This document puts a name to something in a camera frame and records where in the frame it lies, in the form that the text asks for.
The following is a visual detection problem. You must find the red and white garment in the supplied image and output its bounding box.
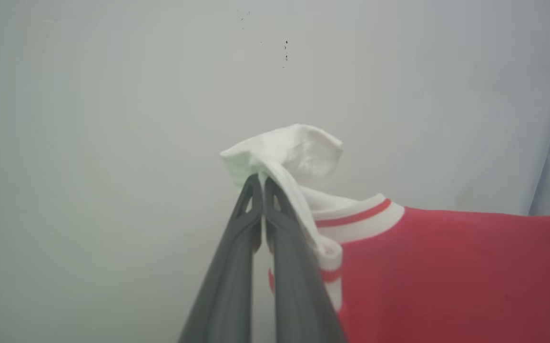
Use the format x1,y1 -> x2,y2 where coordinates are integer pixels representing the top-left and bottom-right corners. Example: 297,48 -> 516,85
220,124 -> 550,343

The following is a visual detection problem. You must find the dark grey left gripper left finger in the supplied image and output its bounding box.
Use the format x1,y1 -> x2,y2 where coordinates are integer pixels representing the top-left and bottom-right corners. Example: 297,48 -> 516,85
178,173 -> 263,343

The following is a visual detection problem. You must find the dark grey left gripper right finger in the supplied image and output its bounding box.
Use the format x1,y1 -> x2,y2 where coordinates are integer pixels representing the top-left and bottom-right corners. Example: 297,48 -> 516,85
263,177 -> 347,343

